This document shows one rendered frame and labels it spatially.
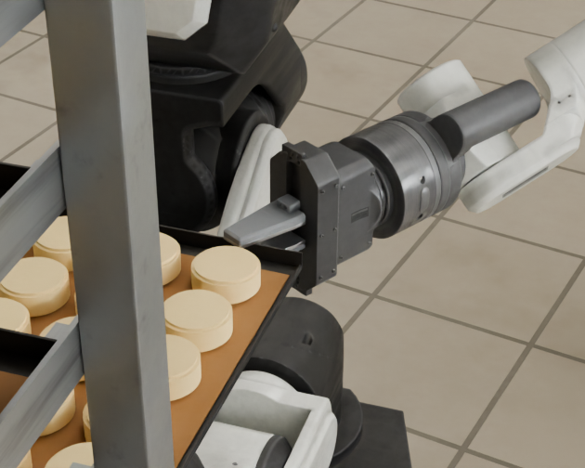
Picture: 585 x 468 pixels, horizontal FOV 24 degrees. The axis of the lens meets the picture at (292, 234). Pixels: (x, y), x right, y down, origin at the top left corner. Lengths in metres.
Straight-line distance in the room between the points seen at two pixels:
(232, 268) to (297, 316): 0.84
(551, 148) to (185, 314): 0.37
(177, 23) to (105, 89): 0.62
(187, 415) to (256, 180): 0.43
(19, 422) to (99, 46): 0.16
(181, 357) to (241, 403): 0.83
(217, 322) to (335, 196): 0.16
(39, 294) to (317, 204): 0.22
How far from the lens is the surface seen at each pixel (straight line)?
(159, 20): 1.16
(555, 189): 2.80
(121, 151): 0.55
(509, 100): 1.12
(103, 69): 0.53
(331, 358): 1.79
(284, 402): 1.69
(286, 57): 1.37
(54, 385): 0.60
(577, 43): 1.16
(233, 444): 1.60
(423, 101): 1.15
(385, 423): 1.92
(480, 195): 1.13
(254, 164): 1.27
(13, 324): 0.93
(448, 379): 2.27
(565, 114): 1.14
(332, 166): 1.02
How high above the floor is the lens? 1.43
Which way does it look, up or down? 33 degrees down
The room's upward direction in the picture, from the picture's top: straight up
